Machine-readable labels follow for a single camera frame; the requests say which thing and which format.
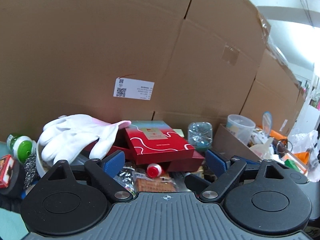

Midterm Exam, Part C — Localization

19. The red gift box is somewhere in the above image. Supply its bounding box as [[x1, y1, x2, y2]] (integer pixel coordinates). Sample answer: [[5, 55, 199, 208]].
[[125, 121, 195, 165]]

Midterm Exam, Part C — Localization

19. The cardboard sorting box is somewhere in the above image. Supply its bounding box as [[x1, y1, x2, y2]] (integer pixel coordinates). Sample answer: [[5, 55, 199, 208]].
[[212, 124, 308, 175]]

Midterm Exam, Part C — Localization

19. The colorful candy bag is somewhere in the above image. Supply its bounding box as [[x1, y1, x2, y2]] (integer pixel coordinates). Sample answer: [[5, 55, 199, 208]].
[[117, 162, 136, 196]]

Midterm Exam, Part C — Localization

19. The dark red jewelry box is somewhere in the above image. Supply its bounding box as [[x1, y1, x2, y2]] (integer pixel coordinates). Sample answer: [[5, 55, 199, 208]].
[[164, 151, 204, 172]]

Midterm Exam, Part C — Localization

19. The clear plastic cup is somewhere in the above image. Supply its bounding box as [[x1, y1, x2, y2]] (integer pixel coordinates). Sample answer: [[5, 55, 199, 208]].
[[226, 114, 256, 145]]

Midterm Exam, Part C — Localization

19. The crushed clear plastic bottle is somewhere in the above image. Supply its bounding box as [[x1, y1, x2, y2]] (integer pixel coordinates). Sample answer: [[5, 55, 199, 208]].
[[188, 122, 213, 152]]

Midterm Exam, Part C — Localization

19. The white cloth glove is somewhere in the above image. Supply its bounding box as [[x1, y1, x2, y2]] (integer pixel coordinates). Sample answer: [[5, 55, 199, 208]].
[[39, 114, 131, 163]]

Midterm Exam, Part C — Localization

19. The red cap glue bottle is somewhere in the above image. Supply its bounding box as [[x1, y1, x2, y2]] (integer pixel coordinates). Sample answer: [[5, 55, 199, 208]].
[[146, 163, 166, 179]]

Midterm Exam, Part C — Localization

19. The white ceramic bowl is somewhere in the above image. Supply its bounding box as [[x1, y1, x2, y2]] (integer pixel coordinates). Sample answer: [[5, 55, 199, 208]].
[[36, 142, 50, 178]]

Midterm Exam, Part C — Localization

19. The steel wool scrubber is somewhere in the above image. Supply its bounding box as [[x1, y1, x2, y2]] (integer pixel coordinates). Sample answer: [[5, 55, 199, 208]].
[[23, 153, 40, 189]]

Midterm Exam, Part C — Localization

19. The green white round container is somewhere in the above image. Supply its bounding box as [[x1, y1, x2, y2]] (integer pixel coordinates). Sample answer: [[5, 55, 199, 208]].
[[7, 133, 36, 164]]

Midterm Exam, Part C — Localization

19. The white shipping label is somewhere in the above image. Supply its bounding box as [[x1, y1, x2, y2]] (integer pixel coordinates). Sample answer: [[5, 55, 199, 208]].
[[113, 77, 155, 100]]

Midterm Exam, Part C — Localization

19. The black tape roll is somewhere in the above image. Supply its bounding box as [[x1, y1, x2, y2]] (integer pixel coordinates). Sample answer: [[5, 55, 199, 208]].
[[1, 163, 25, 199]]

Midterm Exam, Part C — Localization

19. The playing card box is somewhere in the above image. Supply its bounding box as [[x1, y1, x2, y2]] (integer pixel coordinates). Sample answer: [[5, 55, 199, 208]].
[[0, 154, 15, 189]]

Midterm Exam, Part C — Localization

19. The large cardboard backdrop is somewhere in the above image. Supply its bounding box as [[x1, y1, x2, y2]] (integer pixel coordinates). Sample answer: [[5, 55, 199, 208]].
[[1, 0, 303, 139]]

